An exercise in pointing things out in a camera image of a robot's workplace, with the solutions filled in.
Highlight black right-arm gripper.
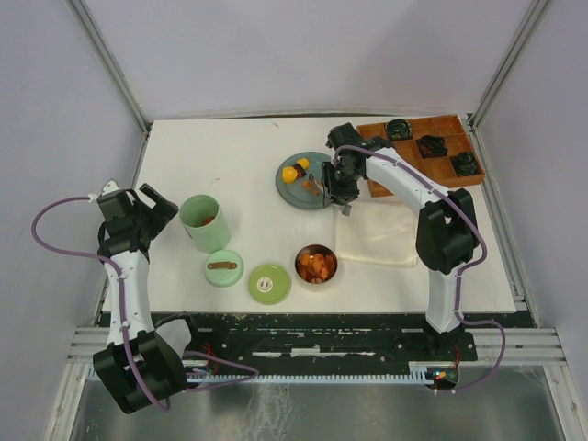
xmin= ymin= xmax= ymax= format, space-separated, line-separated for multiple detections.
xmin=321 ymin=160 xmax=360 ymax=207

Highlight salmon slice pieces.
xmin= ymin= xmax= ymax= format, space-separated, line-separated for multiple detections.
xmin=302 ymin=180 xmax=322 ymax=197

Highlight mint green cup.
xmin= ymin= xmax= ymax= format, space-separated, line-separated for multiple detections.
xmin=179 ymin=195 xmax=231 ymax=254

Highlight steel serving tongs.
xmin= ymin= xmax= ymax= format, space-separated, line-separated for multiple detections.
xmin=308 ymin=175 xmax=352 ymax=217

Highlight orange fried nugget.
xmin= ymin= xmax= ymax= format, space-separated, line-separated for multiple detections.
xmin=300 ymin=254 xmax=316 ymax=272

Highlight beige steel lunch bowl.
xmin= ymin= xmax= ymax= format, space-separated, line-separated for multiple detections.
xmin=294 ymin=244 xmax=339 ymax=288

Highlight lime green round lid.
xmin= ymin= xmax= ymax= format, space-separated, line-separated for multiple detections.
xmin=247 ymin=264 xmax=292 ymax=305

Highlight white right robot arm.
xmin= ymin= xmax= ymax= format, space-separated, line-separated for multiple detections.
xmin=322 ymin=123 xmax=487 ymax=359

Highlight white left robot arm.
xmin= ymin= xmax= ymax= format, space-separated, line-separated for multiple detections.
xmin=93 ymin=180 xmax=203 ymax=414

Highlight blue-grey ceramic plate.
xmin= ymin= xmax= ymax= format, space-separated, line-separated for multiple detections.
xmin=275 ymin=152 xmax=330 ymax=210

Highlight white folded cloth napkin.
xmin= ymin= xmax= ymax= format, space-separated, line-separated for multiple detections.
xmin=334 ymin=202 xmax=418 ymax=268

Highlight dark rolled item far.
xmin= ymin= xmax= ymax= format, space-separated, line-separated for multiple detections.
xmin=385 ymin=119 xmax=413 ymax=141

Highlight dark rolled item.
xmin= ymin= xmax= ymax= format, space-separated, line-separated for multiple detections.
xmin=416 ymin=134 xmax=448 ymax=159
xmin=450 ymin=152 xmax=480 ymax=177
xmin=385 ymin=119 xmax=413 ymax=141

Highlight dark rolled item middle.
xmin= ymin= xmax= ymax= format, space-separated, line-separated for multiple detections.
xmin=416 ymin=134 xmax=448 ymax=159

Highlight wooden compartment tray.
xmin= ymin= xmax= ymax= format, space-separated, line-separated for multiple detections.
xmin=356 ymin=115 xmax=485 ymax=188

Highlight dark rolled item right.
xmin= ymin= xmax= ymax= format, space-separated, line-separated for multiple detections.
xmin=450 ymin=152 xmax=480 ymax=177

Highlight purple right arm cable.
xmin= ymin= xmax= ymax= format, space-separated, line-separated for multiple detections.
xmin=332 ymin=144 xmax=508 ymax=396

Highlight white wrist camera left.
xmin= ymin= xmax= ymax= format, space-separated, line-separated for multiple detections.
xmin=88 ymin=179 xmax=120 ymax=201

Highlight mint lid with brown handle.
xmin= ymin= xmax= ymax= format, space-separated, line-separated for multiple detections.
xmin=204 ymin=249 xmax=244 ymax=288

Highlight aluminium frame post left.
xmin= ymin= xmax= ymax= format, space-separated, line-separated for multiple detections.
xmin=66 ymin=0 xmax=151 ymax=133

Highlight aluminium frame post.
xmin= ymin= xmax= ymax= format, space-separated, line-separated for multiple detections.
xmin=66 ymin=0 xmax=151 ymax=133
xmin=468 ymin=0 xmax=552 ymax=130

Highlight white cable duct strip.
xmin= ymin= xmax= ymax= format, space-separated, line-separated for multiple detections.
xmin=86 ymin=357 xmax=437 ymax=382

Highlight aluminium frame post right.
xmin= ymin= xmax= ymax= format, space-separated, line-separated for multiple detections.
xmin=468 ymin=0 xmax=552 ymax=130

